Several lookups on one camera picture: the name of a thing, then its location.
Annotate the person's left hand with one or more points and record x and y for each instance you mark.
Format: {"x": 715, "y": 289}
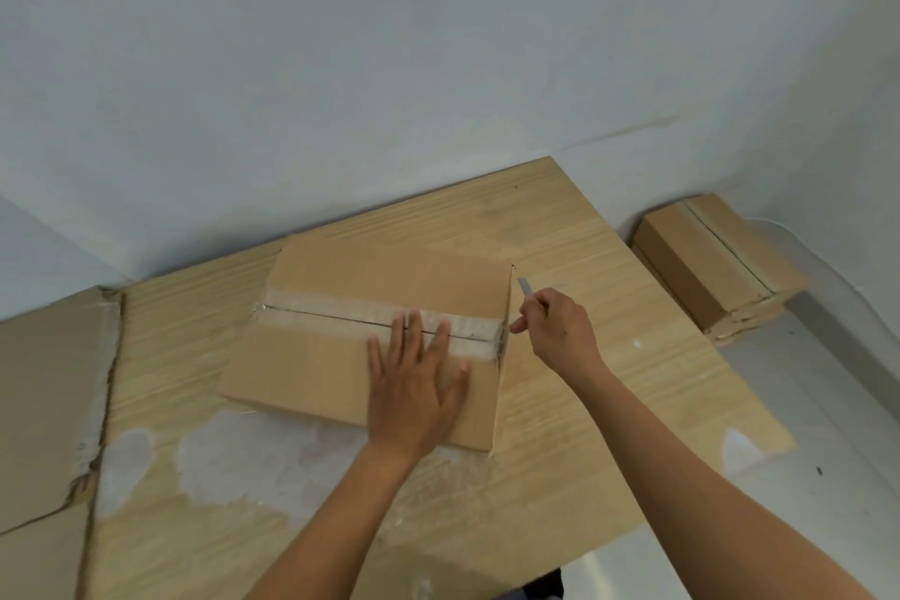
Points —
{"x": 415, "y": 403}

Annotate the person's right hand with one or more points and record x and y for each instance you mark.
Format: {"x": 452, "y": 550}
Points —
{"x": 562, "y": 332}

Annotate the yellow utility knife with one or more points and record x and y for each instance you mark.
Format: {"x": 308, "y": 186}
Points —
{"x": 525, "y": 286}

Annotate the brown cardboard box yellow sides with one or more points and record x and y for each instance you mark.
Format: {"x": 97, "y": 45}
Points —
{"x": 42, "y": 396}

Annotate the person's right forearm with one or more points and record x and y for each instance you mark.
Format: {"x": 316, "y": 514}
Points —
{"x": 703, "y": 480}

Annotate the person's left forearm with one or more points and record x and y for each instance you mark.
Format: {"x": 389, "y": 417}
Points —
{"x": 330, "y": 529}

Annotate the light wooden table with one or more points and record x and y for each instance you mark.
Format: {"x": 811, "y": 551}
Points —
{"x": 598, "y": 410}

